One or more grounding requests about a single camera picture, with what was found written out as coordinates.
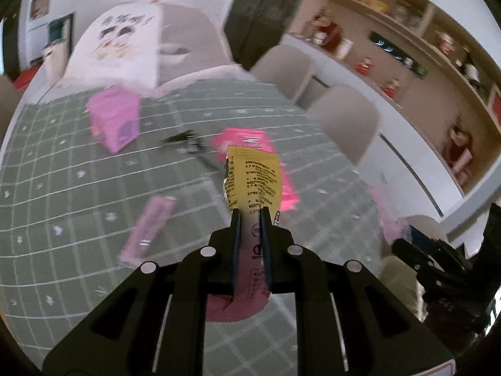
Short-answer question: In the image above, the wooden wall shelf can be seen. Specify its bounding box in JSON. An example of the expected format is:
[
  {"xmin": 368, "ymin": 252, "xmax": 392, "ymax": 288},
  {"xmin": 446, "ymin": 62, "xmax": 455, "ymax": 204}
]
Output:
[{"xmin": 286, "ymin": 0, "xmax": 501, "ymax": 197}]

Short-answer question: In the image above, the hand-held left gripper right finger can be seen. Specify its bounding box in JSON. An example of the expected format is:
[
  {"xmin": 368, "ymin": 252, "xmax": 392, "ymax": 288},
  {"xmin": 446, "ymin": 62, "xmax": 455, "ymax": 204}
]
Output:
[{"xmin": 259, "ymin": 206, "xmax": 455, "ymax": 376}]

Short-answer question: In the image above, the beige chair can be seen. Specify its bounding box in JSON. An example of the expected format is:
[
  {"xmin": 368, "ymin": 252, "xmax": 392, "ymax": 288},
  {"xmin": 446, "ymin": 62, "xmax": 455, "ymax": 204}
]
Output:
[
  {"xmin": 158, "ymin": 3, "xmax": 232, "ymax": 87},
  {"xmin": 0, "ymin": 74, "xmax": 19, "ymax": 136},
  {"xmin": 305, "ymin": 85, "xmax": 381, "ymax": 165},
  {"xmin": 250, "ymin": 45, "xmax": 316, "ymax": 101}
]

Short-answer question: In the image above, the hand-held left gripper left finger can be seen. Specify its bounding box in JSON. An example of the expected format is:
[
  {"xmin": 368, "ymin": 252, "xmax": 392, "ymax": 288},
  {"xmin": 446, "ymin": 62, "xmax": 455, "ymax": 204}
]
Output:
[{"xmin": 42, "ymin": 207, "xmax": 243, "ymax": 376}]

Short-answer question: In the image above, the dark wrapper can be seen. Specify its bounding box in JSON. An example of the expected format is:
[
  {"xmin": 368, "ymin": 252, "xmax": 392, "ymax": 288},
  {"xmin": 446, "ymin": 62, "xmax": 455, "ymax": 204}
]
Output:
[{"xmin": 158, "ymin": 129, "xmax": 205, "ymax": 156}]

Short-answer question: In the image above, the green grid tablecloth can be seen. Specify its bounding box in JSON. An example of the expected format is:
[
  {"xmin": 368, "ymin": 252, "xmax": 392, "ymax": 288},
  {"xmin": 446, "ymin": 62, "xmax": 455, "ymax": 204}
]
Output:
[{"xmin": 0, "ymin": 78, "xmax": 396, "ymax": 376}]

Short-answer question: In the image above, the black cabinet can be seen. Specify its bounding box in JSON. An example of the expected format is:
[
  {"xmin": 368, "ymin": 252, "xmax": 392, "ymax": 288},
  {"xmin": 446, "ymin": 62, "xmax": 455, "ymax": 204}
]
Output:
[{"xmin": 224, "ymin": 0, "xmax": 316, "ymax": 72}]

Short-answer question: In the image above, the pink bin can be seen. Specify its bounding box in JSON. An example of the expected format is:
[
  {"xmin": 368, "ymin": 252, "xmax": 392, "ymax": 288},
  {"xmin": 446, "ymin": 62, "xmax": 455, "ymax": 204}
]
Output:
[{"xmin": 86, "ymin": 87, "xmax": 141, "ymax": 153}]

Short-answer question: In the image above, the bright pink packet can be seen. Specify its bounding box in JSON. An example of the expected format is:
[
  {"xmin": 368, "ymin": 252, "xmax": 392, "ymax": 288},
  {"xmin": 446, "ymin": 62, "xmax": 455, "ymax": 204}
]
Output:
[{"xmin": 211, "ymin": 127, "xmax": 300, "ymax": 211}]

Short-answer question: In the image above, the small framed wall picture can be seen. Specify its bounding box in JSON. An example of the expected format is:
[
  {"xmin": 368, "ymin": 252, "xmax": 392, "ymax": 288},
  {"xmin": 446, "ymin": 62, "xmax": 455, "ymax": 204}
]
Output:
[{"xmin": 30, "ymin": 0, "xmax": 53, "ymax": 18}]

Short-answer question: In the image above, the slim light pink wrapper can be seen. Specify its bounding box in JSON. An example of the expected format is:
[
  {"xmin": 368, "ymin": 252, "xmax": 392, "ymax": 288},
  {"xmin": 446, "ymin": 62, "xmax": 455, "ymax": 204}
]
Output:
[{"xmin": 118, "ymin": 196, "xmax": 177, "ymax": 266}]

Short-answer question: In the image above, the white printed bag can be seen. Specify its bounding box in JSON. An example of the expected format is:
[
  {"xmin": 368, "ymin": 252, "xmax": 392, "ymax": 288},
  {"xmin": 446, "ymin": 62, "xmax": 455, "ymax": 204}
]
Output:
[{"xmin": 59, "ymin": 2, "xmax": 163, "ymax": 89}]

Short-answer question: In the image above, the red and white figurine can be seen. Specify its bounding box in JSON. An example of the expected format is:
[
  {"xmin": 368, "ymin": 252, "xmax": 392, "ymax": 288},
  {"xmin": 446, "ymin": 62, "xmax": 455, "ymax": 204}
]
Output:
[{"xmin": 311, "ymin": 10, "xmax": 343, "ymax": 50}]

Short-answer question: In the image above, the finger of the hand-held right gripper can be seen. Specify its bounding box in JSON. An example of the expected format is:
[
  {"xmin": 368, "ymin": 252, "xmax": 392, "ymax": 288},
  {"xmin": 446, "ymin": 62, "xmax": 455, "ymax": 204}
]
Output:
[{"xmin": 391, "ymin": 227, "xmax": 470, "ymax": 280}]

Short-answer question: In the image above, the large red figurine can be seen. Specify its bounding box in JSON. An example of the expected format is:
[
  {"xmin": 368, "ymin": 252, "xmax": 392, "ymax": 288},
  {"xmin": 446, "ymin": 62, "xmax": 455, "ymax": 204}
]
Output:
[{"xmin": 442, "ymin": 125, "xmax": 474, "ymax": 177}]

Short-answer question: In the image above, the yellow and pink snack wrapper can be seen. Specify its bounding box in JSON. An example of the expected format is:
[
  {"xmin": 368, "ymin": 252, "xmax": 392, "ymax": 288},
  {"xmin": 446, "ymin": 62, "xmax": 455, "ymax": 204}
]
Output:
[{"xmin": 206, "ymin": 146, "xmax": 283, "ymax": 324}]

